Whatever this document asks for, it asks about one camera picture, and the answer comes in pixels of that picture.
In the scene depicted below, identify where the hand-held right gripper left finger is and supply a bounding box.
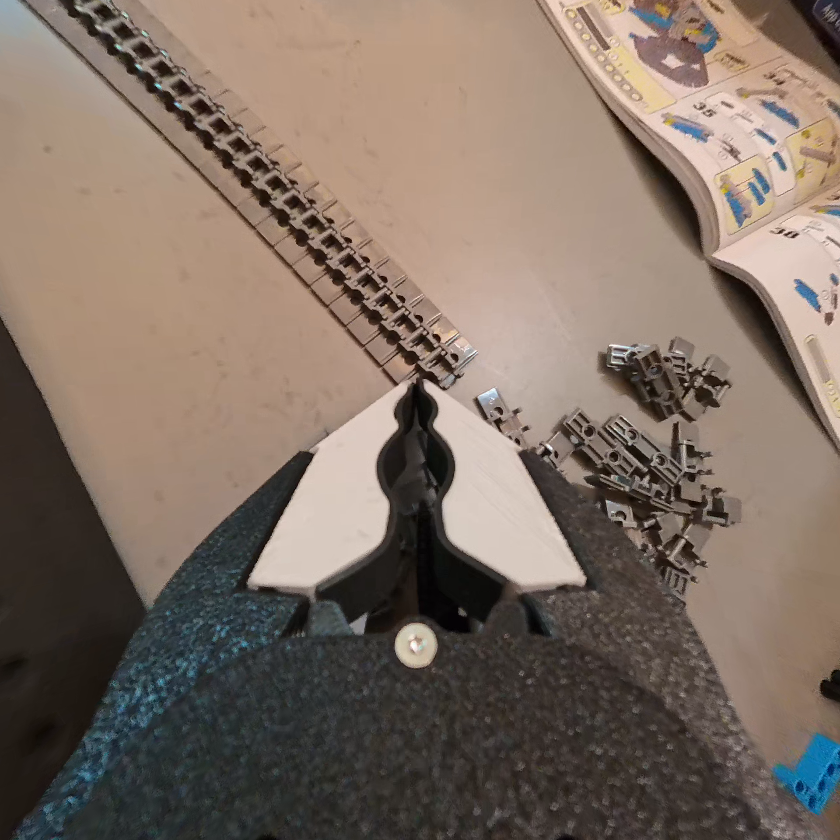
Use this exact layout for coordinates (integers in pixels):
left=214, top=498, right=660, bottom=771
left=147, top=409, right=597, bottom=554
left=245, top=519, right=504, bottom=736
left=248, top=381, right=421, bottom=601

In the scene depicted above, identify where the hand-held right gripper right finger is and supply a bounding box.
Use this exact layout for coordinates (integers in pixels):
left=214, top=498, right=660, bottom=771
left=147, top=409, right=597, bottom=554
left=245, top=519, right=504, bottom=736
left=416, top=379, right=587, bottom=592

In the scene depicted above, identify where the pile of grey track links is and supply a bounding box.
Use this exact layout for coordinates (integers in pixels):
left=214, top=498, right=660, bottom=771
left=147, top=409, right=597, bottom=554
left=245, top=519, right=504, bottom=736
left=478, top=338, right=742, bottom=595

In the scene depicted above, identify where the grey toy track chain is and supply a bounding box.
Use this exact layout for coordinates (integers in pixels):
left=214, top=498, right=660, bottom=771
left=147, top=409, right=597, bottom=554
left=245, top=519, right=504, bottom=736
left=26, top=0, right=479, bottom=388

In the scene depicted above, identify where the grey desk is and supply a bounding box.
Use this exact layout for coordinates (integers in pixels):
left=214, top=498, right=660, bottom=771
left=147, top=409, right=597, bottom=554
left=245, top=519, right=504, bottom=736
left=0, top=0, right=840, bottom=840

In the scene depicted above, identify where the blue toy brick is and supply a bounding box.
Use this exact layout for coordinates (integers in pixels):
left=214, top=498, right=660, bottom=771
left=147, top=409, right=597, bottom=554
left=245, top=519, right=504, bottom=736
left=773, top=731, right=840, bottom=816

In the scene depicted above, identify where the instruction booklet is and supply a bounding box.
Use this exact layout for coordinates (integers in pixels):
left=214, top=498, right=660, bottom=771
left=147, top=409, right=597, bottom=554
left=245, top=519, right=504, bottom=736
left=538, top=0, right=840, bottom=454

